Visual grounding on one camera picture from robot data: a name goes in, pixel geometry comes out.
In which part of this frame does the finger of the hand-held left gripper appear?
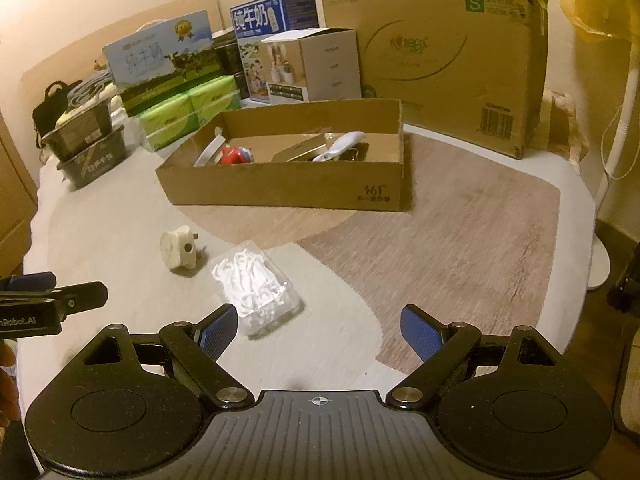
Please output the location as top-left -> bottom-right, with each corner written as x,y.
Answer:
0,271 -> 57,295
0,281 -> 109,318

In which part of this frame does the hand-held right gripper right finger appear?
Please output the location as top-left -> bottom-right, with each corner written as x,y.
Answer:
385,304 -> 563,411

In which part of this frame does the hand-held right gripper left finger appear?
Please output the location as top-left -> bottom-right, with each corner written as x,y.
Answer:
82,302 -> 256,411

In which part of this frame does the clear box of floss picks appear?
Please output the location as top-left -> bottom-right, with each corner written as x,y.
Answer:
209,242 -> 303,338

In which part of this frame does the white power plug adapter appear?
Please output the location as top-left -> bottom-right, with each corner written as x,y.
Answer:
159,225 -> 200,273

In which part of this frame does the shallow cardboard tray box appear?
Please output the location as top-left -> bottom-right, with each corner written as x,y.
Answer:
155,98 -> 418,212

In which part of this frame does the red toy figure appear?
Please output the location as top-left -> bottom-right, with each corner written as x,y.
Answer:
216,144 -> 255,166

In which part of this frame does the small gold box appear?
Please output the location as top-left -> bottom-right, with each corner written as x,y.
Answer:
271,134 -> 328,163

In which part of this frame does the white plastic device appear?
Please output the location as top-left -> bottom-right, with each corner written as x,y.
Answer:
311,131 -> 367,162

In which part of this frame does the wooden cabinet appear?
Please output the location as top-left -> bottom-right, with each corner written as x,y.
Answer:
0,110 -> 39,256

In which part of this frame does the dark green food box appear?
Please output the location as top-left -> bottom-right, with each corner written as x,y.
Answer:
40,97 -> 113,161
56,124 -> 128,191

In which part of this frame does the black bag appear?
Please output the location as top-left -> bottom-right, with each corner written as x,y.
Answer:
31,80 -> 83,148

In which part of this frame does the white plastic lid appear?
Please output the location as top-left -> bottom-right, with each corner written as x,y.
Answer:
192,127 -> 226,167

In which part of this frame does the green tissue pack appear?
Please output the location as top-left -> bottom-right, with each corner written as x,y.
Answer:
187,75 -> 242,128
136,94 -> 198,153

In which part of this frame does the green milk carton box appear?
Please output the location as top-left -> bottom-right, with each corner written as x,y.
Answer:
102,8 -> 226,113

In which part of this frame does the white fan stand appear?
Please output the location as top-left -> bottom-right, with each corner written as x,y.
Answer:
586,62 -> 640,292

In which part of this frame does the dark carton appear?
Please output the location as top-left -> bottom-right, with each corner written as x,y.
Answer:
215,42 -> 251,101

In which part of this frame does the large cardboard box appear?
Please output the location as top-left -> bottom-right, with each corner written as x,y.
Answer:
319,0 -> 561,161

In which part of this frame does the small white product box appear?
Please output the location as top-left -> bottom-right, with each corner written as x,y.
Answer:
260,27 -> 362,106

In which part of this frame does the blue milk carton box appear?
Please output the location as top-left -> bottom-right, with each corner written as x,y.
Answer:
229,0 -> 321,106

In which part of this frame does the yellow plastic bag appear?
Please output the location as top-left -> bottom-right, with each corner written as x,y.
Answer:
557,0 -> 640,46

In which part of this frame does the bundle of grey cables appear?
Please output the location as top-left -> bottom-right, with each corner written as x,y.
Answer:
62,71 -> 121,111

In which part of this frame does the white power cable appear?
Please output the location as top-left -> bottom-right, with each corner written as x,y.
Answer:
601,105 -> 636,181

